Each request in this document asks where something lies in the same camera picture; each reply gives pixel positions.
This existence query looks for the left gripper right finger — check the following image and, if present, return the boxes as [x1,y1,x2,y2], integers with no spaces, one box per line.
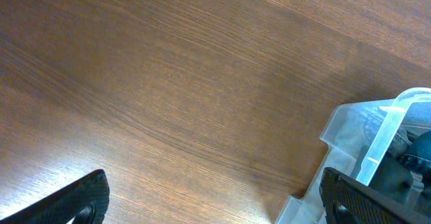
[319,167,430,224]

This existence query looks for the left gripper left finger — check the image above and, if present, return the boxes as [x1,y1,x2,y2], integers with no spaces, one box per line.
[1,169,110,223]

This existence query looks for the black taped shirt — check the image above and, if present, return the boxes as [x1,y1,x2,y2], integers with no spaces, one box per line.
[368,151,413,203]

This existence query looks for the dark grey taped shirt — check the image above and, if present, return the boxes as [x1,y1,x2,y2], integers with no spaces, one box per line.
[387,128,430,180]

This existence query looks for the clear plastic storage bin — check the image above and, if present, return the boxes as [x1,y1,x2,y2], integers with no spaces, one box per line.
[276,87,430,223]

